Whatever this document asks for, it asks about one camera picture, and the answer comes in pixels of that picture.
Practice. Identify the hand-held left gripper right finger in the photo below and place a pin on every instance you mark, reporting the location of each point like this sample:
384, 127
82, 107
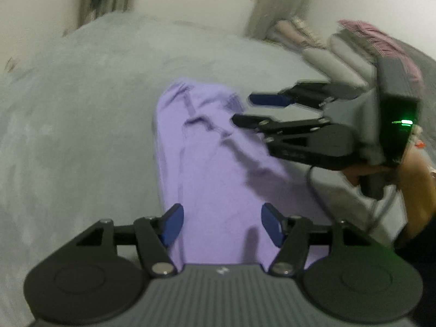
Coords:
272, 224

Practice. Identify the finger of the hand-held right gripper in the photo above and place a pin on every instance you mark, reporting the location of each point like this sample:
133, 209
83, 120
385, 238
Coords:
269, 99
248, 121

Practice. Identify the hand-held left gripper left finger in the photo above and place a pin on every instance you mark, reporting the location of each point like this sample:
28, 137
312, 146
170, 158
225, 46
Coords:
172, 224

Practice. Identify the purple pants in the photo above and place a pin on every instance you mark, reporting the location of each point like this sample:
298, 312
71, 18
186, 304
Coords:
211, 177

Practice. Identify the person's right hand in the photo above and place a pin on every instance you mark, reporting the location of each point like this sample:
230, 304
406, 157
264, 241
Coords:
371, 171

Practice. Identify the light grey bolster pillow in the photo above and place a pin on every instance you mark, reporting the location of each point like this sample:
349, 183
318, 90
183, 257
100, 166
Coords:
327, 64

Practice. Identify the pink folded blanket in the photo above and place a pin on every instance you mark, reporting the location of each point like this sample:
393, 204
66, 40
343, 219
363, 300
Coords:
289, 34

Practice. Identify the floral folded cloth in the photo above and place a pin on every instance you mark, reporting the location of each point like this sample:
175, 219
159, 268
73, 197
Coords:
306, 29

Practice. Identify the grey padded headboard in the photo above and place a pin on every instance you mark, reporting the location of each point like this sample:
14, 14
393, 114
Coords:
425, 71

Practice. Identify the person's dark clothing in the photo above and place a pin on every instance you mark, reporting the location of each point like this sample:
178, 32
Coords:
419, 279

